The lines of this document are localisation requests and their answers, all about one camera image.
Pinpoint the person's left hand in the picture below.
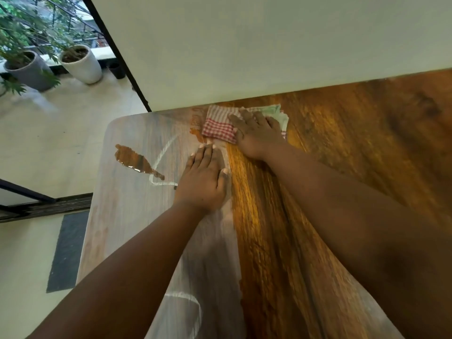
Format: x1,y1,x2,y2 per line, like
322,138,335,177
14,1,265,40
173,144,231,214

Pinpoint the person's right hand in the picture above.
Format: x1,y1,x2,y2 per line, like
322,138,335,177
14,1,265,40
228,107,287,161

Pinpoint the red checked cleaning cloth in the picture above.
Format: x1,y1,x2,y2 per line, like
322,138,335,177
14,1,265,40
201,104,290,145

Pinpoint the person's right forearm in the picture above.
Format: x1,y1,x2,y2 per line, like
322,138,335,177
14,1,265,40
263,141,452,339

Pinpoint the person's left forearm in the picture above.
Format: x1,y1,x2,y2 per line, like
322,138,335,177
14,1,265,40
26,204,209,339

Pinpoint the wooden table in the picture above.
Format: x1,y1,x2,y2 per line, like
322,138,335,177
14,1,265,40
76,68,452,339

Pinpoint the small black pot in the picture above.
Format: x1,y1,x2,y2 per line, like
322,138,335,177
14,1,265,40
107,59,127,81

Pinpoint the dark grey floor mat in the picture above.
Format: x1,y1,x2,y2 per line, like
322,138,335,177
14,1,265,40
46,210,90,293

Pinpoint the plant in white pot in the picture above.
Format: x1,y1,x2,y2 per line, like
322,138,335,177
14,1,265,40
53,17,103,85

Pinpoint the plant in grey pot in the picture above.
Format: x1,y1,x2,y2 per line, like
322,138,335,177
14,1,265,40
0,0,63,96

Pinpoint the black balcony railing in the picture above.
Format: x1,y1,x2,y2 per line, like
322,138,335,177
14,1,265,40
0,0,106,53

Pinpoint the black door frame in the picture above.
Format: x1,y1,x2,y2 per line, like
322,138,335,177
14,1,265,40
79,0,153,113

